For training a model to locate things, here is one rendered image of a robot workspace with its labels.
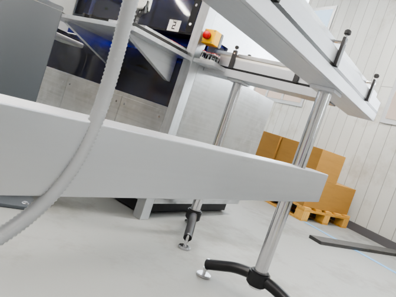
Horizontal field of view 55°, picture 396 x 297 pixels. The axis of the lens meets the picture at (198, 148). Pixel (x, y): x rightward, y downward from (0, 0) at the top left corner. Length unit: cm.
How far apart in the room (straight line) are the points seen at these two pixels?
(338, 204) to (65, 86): 278
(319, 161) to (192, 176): 285
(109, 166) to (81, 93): 190
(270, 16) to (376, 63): 385
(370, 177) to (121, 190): 376
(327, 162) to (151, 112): 210
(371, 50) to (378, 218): 187
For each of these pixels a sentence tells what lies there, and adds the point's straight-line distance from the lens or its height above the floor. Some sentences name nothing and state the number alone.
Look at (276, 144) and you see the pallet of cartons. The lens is 398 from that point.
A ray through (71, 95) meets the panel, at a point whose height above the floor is 47.
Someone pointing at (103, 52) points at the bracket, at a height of 78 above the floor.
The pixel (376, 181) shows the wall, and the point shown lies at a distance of 423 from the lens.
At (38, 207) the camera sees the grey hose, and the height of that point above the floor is 42.
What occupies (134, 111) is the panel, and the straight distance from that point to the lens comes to 212.
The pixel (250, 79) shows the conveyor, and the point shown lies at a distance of 186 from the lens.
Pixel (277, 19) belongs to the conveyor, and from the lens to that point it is 89.
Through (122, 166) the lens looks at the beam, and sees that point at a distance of 64.
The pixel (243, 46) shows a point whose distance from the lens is 230.
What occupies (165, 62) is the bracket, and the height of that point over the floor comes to 81.
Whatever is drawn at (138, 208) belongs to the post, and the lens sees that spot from 203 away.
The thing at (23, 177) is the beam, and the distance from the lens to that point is 55.
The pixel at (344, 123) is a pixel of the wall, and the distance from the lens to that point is 463.
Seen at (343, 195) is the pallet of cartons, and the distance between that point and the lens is 406.
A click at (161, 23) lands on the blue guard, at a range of 217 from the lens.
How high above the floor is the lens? 61
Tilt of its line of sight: 5 degrees down
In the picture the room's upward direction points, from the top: 19 degrees clockwise
